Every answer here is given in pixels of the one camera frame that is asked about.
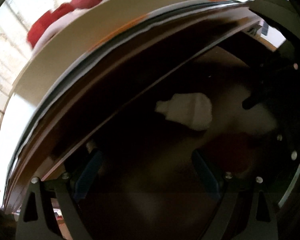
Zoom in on beige sock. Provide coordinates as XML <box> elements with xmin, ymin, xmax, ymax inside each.
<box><xmin>155</xmin><ymin>93</ymin><xmax>212</xmax><ymax>131</ymax></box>

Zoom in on red garment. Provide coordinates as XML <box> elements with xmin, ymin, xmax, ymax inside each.
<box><xmin>26</xmin><ymin>0</ymin><xmax>103</xmax><ymax>49</ymax></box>

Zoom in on open wooden drawer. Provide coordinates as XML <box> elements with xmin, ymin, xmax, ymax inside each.
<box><xmin>41</xmin><ymin>19</ymin><xmax>300</xmax><ymax>230</ymax></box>

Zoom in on white persimmon print tablecloth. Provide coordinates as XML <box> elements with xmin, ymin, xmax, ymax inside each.
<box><xmin>0</xmin><ymin>0</ymin><xmax>288</xmax><ymax>205</ymax></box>

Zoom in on shallow cardboard box tray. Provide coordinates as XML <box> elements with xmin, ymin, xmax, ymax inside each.
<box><xmin>11</xmin><ymin>0</ymin><xmax>192</xmax><ymax>106</ymax></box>

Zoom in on beige floral curtain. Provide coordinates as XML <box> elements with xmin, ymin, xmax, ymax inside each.
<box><xmin>0</xmin><ymin>0</ymin><xmax>36</xmax><ymax>196</ymax></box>

